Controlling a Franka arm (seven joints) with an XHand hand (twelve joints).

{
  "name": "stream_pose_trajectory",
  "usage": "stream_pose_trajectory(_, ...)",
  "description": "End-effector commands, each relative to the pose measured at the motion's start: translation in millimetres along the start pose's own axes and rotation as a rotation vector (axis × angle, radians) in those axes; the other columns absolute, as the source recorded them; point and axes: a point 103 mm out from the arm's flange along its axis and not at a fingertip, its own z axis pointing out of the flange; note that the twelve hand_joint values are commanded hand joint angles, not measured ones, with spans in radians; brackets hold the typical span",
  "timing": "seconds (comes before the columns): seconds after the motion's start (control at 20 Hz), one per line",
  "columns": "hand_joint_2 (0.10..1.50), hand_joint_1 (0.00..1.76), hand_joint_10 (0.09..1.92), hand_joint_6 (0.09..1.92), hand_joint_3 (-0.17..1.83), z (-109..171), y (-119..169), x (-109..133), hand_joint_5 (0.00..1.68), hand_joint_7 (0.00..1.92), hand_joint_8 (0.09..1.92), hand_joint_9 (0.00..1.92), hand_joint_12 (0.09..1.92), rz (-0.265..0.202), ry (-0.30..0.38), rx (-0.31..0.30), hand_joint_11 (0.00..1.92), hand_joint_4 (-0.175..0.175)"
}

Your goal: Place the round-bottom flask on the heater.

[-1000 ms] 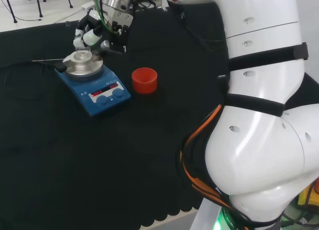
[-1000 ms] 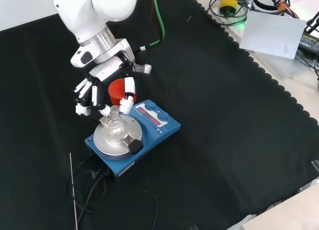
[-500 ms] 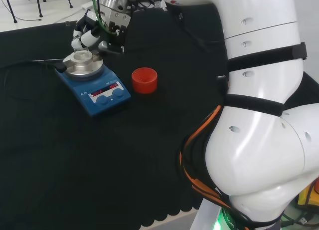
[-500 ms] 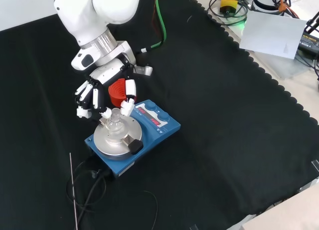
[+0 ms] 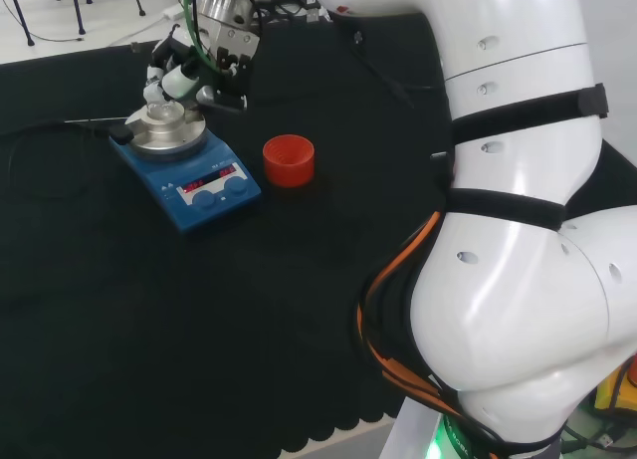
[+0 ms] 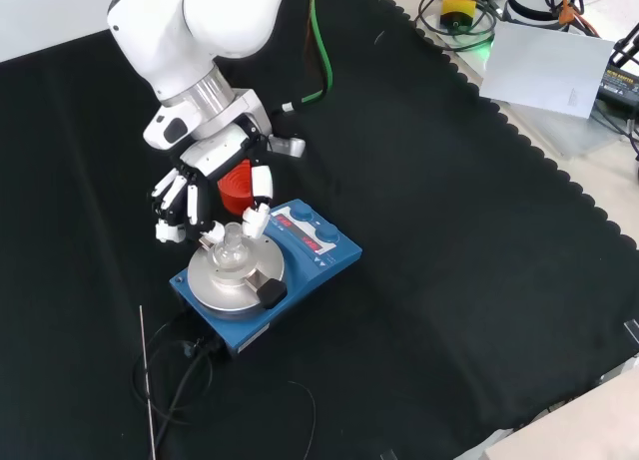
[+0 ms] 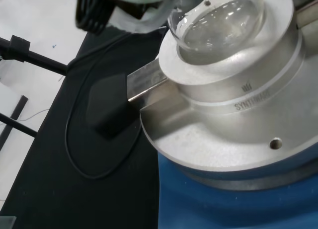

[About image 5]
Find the dark blue stand leg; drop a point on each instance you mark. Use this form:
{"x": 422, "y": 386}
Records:
{"x": 20, "y": 16}
{"x": 77, "y": 8}

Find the thin steel probe rod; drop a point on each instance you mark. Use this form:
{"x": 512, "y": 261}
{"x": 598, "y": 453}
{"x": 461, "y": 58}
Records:
{"x": 94, "y": 120}

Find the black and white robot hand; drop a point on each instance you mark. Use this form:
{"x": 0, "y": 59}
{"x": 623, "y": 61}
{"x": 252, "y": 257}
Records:
{"x": 176, "y": 78}

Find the heater with blue base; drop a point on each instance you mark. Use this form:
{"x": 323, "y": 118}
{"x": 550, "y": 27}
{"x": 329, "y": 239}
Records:
{"x": 209, "y": 180}

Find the yellow stop button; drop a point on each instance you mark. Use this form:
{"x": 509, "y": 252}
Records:
{"x": 614, "y": 389}

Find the black bench cloth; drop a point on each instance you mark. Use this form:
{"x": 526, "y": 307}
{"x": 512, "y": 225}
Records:
{"x": 149, "y": 304}

